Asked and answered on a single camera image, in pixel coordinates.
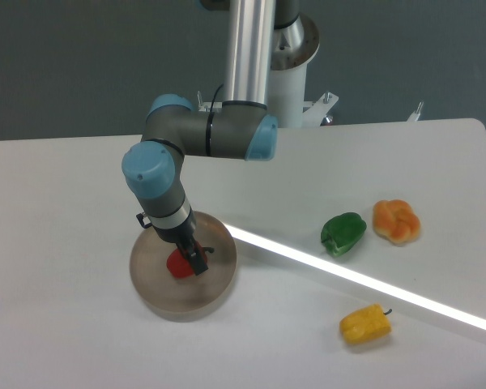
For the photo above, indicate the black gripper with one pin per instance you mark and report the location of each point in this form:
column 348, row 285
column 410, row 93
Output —
column 182, row 234

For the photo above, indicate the red bell pepper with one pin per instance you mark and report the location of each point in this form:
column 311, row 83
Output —
column 178, row 265

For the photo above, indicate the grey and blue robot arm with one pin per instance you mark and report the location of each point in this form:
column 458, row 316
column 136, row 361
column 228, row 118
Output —
column 242, row 129

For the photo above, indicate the round beige plate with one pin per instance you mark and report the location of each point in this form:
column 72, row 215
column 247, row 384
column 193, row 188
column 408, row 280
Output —
column 187, row 297

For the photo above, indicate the green bell pepper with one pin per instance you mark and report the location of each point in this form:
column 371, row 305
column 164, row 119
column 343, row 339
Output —
column 340, row 233

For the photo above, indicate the yellow bell pepper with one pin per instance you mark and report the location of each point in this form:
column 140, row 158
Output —
column 364, row 325

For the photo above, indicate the orange knotted bread roll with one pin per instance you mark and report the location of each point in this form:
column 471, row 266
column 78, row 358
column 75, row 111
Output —
column 396, row 221

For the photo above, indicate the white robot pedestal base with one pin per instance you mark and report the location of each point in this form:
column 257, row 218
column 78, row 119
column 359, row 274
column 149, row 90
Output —
column 293, row 48

